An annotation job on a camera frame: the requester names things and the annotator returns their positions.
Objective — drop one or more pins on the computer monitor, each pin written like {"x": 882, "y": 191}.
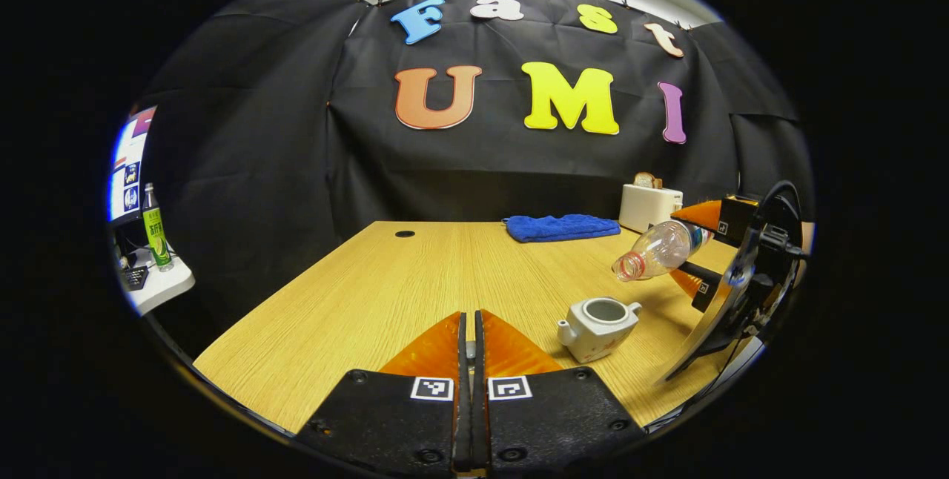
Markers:
{"x": 130, "y": 167}

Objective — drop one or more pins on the white toaster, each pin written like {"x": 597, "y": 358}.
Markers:
{"x": 646, "y": 208}

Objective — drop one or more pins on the white ceramic teacup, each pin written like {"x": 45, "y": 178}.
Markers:
{"x": 597, "y": 331}

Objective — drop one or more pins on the clear plastic water bottle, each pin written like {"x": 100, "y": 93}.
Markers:
{"x": 660, "y": 250}

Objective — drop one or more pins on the black backdrop cloth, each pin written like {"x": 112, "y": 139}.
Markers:
{"x": 296, "y": 130}

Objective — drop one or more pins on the white side table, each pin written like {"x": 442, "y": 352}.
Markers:
{"x": 163, "y": 286}

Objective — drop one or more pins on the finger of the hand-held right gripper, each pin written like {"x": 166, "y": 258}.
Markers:
{"x": 734, "y": 221}
{"x": 708, "y": 290}

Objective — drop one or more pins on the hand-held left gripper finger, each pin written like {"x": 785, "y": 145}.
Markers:
{"x": 480, "y": 427}
{"x": 462, "y": 427}

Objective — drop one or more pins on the black keyboard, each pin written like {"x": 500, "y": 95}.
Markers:
{"x": 136, "y": 279}

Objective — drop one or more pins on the blue towel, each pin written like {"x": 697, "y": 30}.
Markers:
{"x": 560, "y": 227}

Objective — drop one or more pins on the green drink bottle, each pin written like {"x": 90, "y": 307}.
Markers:
{"x": 156, "y": 230}

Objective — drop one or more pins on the toast bread slice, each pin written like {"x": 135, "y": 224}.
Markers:
{"x": 647, "y": 181}

